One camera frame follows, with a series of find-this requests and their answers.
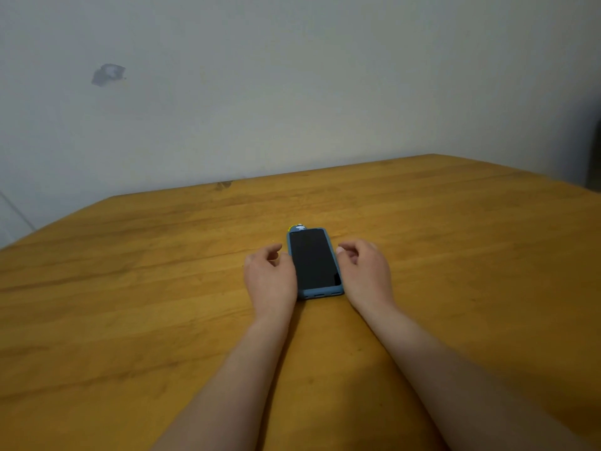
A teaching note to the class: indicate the person's left hand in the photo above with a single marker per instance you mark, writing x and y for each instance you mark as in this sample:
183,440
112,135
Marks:
270,286

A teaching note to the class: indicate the person's right hand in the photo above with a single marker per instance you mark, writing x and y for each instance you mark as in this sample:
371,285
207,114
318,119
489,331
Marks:
366,277

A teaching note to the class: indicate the person's right thumb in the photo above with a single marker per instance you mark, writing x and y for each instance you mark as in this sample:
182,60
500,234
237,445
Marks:
346,252

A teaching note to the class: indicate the person's left thumb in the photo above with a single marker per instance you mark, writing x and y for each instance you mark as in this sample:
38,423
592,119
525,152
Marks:
266,251

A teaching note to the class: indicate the person's left forearm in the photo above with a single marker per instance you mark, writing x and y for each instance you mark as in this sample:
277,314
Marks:
234,394

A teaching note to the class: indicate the person's right forearm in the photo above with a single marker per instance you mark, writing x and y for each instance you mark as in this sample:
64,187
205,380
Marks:
450,385

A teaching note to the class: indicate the smartphone in blue case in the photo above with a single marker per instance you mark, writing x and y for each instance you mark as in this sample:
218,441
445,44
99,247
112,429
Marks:
313,260

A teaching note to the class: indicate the small grey yellow phone charm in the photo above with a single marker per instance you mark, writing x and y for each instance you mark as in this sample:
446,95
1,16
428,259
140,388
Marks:
297,227

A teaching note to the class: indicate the dark furniture edge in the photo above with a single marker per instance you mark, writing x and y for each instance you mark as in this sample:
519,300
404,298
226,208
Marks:
596,164

